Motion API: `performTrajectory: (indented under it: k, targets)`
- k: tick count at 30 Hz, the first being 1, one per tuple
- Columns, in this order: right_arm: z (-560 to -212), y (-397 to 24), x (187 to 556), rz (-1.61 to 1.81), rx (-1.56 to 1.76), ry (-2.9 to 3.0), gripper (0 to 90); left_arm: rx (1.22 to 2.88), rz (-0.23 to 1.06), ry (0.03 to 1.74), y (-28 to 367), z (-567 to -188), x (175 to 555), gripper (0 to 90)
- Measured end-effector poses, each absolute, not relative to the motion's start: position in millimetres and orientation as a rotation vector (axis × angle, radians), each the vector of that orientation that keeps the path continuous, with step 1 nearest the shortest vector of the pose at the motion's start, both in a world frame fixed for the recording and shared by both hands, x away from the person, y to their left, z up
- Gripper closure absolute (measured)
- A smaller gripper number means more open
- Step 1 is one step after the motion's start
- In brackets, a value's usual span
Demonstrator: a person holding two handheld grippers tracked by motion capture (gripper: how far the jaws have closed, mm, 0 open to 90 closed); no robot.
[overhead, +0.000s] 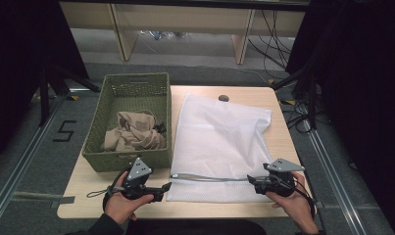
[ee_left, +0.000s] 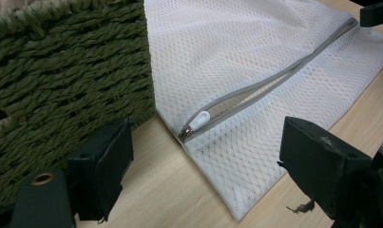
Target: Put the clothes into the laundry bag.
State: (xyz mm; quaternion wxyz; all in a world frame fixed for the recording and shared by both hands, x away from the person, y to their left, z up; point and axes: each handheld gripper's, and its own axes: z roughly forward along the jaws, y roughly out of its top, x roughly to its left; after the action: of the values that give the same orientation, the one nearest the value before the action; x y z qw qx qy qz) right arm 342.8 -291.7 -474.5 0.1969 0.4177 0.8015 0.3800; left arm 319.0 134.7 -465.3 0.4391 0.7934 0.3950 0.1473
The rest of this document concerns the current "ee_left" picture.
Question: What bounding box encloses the green woven basket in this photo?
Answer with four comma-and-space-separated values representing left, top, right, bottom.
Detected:
0, 0, 157, 213

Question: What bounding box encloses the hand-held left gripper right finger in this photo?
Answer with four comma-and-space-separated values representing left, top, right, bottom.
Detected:
277, 115, 374, 220

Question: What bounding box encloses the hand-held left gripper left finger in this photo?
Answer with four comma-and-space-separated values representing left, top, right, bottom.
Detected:
67, 116, 135, 223

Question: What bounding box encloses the white mesh laundry bag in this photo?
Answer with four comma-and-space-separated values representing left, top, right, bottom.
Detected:
144, 0, 383, 222

